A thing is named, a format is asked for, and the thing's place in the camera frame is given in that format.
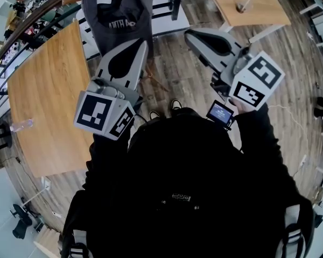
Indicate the wooden table with white legs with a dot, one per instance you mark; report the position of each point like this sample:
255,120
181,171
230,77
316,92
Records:
48,98
266,12

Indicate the person's right forearm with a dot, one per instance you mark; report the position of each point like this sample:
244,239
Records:
258,133

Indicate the white floor stand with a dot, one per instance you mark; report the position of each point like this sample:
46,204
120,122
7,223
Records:
45,184

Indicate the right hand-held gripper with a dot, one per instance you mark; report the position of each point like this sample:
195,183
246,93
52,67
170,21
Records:
263,74

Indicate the person's torso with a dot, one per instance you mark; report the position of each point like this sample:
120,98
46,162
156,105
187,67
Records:
183,157

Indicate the white desk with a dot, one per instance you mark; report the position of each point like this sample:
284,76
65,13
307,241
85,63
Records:
321,23

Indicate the person's shoe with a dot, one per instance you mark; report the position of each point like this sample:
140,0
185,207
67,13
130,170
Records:
176,104
155,114

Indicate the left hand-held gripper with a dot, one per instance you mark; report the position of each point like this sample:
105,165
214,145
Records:
94,113

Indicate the white power strip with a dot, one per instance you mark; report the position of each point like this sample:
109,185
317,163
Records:
56,214
303,161

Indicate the person's right shoe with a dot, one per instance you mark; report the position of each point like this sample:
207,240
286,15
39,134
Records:
176,104

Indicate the person's left forearm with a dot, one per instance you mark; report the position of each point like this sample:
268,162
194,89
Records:
105,157

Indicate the small display screen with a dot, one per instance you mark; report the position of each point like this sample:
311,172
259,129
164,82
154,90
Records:
220,113

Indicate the person's left shoe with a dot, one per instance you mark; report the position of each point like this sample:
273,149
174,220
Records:
155,114

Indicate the clear plastic bottle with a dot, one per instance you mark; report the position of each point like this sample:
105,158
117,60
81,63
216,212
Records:
21,125

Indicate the black office chair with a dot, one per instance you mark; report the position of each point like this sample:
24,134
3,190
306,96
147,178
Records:
21,220

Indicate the grey baseball cap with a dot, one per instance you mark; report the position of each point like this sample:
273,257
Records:
118,34

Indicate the light wooden furniture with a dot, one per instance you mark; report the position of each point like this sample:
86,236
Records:
47,242

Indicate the black railing with wooden handrail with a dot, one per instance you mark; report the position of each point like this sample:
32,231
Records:
24,23

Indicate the drink cup with straw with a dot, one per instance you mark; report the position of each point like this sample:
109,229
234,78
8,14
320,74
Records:
243,7

